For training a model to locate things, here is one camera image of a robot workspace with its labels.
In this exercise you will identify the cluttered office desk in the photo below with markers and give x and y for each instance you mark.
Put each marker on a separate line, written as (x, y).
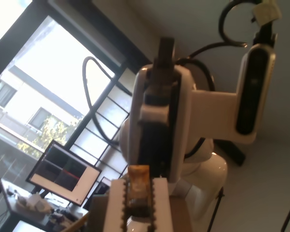
(70, 212)

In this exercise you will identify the black window frame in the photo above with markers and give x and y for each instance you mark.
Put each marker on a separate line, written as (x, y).
(99, 31)

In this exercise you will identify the gripper camera bar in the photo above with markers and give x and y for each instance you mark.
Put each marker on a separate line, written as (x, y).
(253, 84)

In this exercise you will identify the black computer monitor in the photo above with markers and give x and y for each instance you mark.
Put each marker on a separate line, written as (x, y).
(62, 169)

